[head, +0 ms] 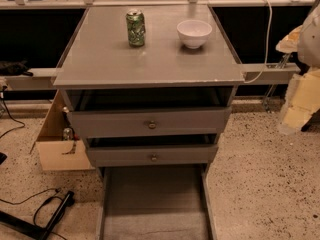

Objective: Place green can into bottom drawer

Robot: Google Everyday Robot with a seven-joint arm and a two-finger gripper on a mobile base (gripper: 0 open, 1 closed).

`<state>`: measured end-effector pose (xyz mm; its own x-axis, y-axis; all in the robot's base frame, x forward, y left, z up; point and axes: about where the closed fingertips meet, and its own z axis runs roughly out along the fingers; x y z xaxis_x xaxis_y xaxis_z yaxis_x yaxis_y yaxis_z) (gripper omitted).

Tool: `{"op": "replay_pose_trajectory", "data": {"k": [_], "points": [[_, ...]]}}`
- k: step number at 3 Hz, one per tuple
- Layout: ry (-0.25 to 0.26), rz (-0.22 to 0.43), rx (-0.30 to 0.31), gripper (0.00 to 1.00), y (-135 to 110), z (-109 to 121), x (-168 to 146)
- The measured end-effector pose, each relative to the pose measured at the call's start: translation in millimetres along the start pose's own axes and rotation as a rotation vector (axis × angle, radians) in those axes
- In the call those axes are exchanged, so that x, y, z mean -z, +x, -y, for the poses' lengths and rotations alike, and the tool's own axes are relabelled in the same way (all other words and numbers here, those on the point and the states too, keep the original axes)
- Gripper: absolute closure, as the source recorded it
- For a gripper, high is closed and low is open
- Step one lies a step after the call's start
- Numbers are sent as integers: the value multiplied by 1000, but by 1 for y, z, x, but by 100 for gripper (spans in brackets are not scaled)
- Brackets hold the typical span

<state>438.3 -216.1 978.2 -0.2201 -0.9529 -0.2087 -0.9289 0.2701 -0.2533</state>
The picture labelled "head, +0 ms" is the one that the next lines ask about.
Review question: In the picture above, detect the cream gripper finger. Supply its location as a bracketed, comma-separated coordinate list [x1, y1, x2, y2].
[278, 67, 320, 135]
[276, 26, 302, 54]

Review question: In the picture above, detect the green soda can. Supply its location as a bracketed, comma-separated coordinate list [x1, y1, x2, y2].
[126, 9, 146, 47]

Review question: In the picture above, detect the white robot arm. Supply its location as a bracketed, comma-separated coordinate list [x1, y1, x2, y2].
[276, 5, 320, 135]

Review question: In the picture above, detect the grey top drawer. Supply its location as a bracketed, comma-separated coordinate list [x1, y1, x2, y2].
[68, 107, 231, 138]

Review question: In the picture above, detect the grey drawer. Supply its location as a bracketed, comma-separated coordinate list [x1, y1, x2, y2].
[68, 107, 231, 138]
[95, 165, 217, 240]
[87, 145, 218, 167]

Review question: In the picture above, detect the grey middle drawer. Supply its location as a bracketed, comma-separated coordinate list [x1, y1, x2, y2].
[87, 145, 218, 167]

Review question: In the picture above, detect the grey drawer cabinet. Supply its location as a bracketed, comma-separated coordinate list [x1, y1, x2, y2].
[52, 3, 246, 172]

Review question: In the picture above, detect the grey bottom drawer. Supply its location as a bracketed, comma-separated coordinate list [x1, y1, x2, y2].
[95, 165, 217, 240]

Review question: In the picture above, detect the white bowl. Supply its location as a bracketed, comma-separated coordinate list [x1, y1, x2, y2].
[177, 20, 212, 49]

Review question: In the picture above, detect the small bottle in box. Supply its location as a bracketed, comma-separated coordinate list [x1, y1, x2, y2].
[62, 127, 73, 141]

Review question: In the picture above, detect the cardboard box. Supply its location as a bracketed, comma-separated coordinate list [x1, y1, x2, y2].
[35, 92, 93, 171]

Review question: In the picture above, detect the black cloth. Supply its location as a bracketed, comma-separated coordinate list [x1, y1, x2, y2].
[0, 61, 33, 76]

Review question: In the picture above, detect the white cable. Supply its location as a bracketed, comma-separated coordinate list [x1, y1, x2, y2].
[244, 0, 274, 85]

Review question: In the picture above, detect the metal rail beam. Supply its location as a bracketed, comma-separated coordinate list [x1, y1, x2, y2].
[242, 63, 300, 85]

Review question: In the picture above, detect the black floor cable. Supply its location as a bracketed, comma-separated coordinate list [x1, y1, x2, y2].
[0, 85, 26, 140]

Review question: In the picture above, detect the black stand with cable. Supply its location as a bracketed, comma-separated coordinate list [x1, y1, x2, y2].
[0, 189, 75, 240]

